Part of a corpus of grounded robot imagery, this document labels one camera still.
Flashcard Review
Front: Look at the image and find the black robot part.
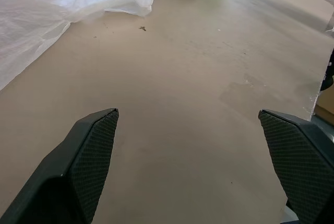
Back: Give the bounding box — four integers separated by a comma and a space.
321, 48, 334, 92

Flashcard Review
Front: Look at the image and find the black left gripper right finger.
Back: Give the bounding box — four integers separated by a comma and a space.
258, 109, 334, 224

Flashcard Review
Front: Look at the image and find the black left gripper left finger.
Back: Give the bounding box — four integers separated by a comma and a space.
0, 108, 120, 224

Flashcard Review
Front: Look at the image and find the translucent white plastic bag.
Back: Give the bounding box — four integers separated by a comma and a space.
0, 0, 160, 91

